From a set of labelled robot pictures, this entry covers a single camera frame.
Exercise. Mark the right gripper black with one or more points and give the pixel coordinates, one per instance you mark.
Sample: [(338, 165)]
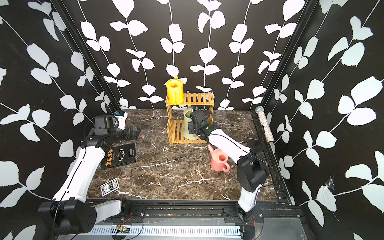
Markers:
[(190, 126)]

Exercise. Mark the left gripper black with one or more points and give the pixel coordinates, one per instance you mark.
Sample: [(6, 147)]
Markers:
[(134, 133)]

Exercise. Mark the green watering can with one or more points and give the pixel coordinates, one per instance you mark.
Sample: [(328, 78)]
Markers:
[(187, 122)]

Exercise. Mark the wooden slatted two-tier shelf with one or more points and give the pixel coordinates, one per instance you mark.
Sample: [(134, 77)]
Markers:
[(177, 129)]

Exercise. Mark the yellow watering can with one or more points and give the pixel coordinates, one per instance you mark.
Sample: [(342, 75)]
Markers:
[(175, 91)]

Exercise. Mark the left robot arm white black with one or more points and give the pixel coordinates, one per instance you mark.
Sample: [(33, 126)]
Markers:
[(68, 213)]

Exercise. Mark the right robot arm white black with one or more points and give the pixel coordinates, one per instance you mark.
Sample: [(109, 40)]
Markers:
[(251, 166)]

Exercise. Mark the pink watering can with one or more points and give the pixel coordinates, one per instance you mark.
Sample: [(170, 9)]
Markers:
[(219, 160)]

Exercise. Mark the black book yellow title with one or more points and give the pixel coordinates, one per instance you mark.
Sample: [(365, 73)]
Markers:
[(120, 156)]

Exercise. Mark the playing card deck box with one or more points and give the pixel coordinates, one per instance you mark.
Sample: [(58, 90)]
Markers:
[(109, 187)]

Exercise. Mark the sprinkle-patterned microphone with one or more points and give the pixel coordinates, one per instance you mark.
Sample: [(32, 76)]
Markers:
[(264, 122)]

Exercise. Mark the small green circuit board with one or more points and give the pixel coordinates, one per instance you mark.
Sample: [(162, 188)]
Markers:
[(122, 230)]

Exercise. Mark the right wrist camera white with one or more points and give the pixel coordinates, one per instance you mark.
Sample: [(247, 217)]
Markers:
[(197, 116)]

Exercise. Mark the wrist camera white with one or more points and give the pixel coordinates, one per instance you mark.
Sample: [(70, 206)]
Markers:
[(121, 117), (197, 116)]

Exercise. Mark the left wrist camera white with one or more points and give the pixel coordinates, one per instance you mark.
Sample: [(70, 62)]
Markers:
[(121, 117)]

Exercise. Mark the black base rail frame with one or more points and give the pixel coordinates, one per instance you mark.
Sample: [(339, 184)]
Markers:
[(229, 211)]

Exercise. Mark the white perforated rail strip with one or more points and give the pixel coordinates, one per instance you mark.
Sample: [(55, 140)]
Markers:
[(171, 231)]

